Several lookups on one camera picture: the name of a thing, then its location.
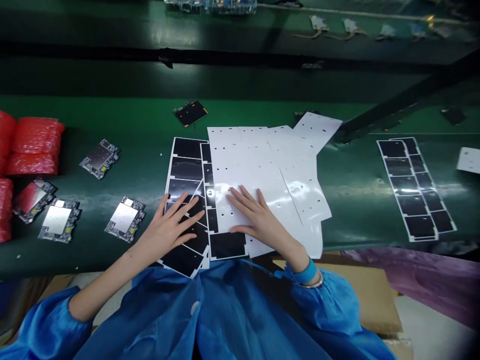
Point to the person's left hand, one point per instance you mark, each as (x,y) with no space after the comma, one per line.
(165,232)

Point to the person's right hand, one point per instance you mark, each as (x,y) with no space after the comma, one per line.
(264,228)

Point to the black sticker sheet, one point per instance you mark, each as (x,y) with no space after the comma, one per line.
(435,202)
(407,187)
(185,161)
(207,165)
(187,255)
(228,245)

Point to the circuit board with metal shield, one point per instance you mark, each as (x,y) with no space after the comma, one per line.
(125,218)
(99,158)
(33,200)
(58,221)

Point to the pile of white backing sheets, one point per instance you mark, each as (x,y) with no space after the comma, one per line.
(262,165)

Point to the person's body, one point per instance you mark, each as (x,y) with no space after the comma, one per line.
(225,315)

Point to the cardboard box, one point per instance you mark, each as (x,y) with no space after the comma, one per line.
(360,296)

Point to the circuit board with black sticker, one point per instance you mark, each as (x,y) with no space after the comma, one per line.
(188,112)

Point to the red bubble wrap packet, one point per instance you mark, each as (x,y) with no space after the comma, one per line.
(5,142)
(33,164)
(5,210)
(39,135)

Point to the purple plastic bag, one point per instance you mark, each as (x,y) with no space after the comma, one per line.
(435,281)

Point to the black diagonal metal bar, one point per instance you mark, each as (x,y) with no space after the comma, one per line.
(412,99)

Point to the single white backing sheet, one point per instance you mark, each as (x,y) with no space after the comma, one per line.
(469,160)

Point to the small black square part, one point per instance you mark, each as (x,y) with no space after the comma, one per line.
(453,116)

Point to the tray of blue parts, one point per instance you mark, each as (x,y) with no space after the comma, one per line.
(210,5)

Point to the black horizontal rail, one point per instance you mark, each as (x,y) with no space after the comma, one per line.
(225,58)

